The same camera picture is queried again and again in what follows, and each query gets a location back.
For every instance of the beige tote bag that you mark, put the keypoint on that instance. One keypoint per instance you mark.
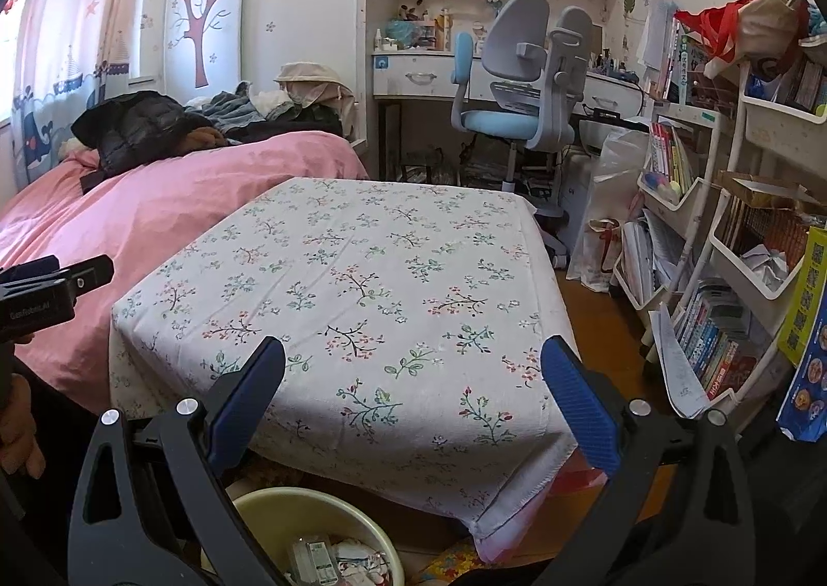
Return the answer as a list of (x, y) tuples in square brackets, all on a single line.
[(601, 256)]

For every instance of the black puffer jacket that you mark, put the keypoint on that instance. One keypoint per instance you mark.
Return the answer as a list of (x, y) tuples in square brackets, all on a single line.
[(135, 127)]

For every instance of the brown plush toy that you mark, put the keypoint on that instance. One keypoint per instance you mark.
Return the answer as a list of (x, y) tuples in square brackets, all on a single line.
[(207, 137)]

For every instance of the white paper sheet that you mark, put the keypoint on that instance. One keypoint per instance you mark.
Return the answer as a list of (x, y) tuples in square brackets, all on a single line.
[(678, 366)]

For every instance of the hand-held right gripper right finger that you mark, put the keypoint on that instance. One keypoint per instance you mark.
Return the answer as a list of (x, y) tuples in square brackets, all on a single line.
[(578, 405)]

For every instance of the tree wall decal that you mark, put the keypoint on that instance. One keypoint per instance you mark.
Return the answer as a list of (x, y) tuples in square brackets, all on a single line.
[(200, 24)]

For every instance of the beige cloth bag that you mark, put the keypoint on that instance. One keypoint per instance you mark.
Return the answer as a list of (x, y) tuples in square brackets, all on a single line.
[(310, 82)]

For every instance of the pink printed curtain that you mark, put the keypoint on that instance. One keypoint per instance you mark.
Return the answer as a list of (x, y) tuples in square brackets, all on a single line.
[(71, 30)]

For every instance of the red tote bag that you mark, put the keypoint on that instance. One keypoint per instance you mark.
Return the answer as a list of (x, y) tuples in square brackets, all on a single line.
[(717, 24)]

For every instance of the white desk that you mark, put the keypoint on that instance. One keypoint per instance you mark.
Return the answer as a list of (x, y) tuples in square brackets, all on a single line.
[(413, 76)]

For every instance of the clear plastic bottle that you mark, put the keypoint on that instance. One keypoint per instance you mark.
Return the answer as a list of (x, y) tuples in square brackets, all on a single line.
[(313, 560)]

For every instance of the floral tablecloth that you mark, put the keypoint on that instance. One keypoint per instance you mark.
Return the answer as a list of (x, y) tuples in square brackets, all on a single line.
[(362, 302)]

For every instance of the pink bed blanket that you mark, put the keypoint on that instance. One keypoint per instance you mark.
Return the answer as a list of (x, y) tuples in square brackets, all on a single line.
[(161, 205)]

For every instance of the colourful patterned cloth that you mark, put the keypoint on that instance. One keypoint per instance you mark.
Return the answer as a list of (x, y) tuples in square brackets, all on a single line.
[(452, 566)]

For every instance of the blue grey office chair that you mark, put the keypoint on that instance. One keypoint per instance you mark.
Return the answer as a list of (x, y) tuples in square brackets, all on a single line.
[(510, 121)]

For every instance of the pink striped sheet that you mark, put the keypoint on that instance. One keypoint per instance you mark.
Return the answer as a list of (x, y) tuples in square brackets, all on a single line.
[(575, 482)]

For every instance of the clear plastic bag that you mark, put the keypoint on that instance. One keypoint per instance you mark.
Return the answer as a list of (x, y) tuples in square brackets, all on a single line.
[(617, 172)]

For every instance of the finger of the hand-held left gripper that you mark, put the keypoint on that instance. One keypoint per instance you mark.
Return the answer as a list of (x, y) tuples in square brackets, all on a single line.
[(87, 276)]

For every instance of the yellow blue printed box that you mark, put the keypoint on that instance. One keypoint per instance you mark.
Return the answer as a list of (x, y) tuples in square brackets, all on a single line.
[(804, 334)]

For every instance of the row of colourful books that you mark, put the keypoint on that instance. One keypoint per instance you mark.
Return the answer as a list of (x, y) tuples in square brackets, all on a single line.
[(711, 340)]

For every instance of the pile of clothes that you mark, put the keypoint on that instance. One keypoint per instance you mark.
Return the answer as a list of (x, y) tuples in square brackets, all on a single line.
[(258, 114)]

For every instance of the person's left hand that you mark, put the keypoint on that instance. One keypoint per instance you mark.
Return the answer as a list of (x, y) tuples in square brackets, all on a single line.
[(19, 431)]

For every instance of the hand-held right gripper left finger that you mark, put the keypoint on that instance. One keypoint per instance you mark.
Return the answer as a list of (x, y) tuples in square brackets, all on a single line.
[(249, 405)]

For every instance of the white drawer cabinet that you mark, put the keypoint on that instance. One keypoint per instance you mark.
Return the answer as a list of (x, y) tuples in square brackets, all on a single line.
[(581, 185)]

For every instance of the row of upright textbooks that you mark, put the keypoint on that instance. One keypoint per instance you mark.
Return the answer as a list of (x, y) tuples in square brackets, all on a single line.
[(669, 153)]

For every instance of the cream plastic bin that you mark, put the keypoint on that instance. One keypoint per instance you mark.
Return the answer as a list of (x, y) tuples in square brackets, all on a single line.
[(271, 508)]

